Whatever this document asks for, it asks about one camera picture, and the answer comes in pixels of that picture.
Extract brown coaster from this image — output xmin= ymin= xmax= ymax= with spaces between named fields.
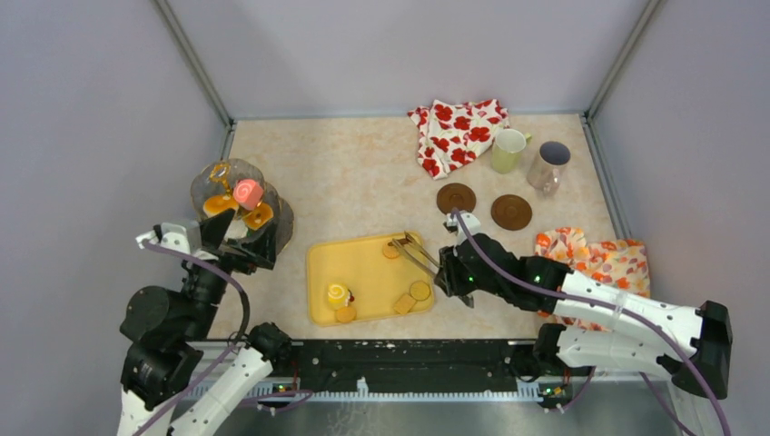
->
xmin=490 ymin=194 xmax=533 ymax=231
xmin=436 ymin=183 xmax=477 ymax=214

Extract small orange round cookie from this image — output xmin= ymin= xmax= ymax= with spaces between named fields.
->
xmin=334 ymin=305 xmax=357 ymax=323

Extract round biscuit with rim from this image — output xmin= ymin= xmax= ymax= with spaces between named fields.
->
xmin=409 ymin=281 xmax=432 ymax=302

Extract three-tier glass dessert stand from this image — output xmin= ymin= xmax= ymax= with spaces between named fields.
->
xmin=190 ymin=158 xmax=294 ymax=259

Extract yellow swirl roll cake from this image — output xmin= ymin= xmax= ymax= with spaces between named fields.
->
xmin=327 ymin=282 xmax=354 ymax=311

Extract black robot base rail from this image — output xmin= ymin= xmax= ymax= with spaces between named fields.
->
xmin=228 ymin=338 xmax=594 ymax=395

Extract pink pearlescent mug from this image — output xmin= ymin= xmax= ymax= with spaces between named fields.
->
xmin=526 ymin=141 xmax=572 ymax=195

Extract orange glazed donut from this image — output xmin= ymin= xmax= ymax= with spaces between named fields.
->
xmin=202 ymin=193 xmax=240 ymax=218
xmin=242 ymin=202 xmax=274 ymax=231

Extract left brown coaster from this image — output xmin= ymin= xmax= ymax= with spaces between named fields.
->
xmin=436 ymin=183 xmax=477 ymax=214

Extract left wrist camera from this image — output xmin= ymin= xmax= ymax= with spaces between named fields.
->
xmin=135 ymin=220 xmax=218 ymax=262

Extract yellow plastic tray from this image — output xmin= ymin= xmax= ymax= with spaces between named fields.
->
xmin=306 ymin=232 xmax=435 ymax=327

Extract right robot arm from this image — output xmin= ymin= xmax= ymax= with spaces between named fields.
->
xmin=434 ymin=233 xmax=733 ymax=400

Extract green mug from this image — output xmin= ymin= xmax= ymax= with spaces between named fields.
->
xmin=491 ymin=128 xmax=532 ymax=174

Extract metal serving tongs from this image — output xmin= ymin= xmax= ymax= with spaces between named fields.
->
xmin=388 ymin=232 xmax=439 ymax=279

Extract square tan cracker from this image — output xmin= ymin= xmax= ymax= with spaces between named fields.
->
xmin=393 ymin=293 xmax=418 ymax=315

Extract pink swirl roll cake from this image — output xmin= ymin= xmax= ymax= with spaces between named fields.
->
xmin=232 ymin=179 xmax=264 ymax=211

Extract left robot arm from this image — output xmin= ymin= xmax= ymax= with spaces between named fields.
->
xmin=117 ymin=209 xmax=292 ymax=435

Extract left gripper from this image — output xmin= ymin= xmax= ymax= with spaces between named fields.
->
xmin=184 ymin=206 xmax=281 ymax=337

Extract round tan biscuit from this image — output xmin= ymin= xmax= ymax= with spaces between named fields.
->
xmin=382 ymin=242 xmax=400 ymax=260

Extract red poppy cloth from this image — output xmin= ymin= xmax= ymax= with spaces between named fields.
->
xmin=407 ymin=99 xmax=510 ymax=180

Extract orange floral cloth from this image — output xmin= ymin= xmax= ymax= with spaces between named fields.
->
xmin=534 ymin=227 xmax=651 ymax=298

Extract right brown coaster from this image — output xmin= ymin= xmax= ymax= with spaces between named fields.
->
xmin=490 ymin=194 xmax=533 ymax=231

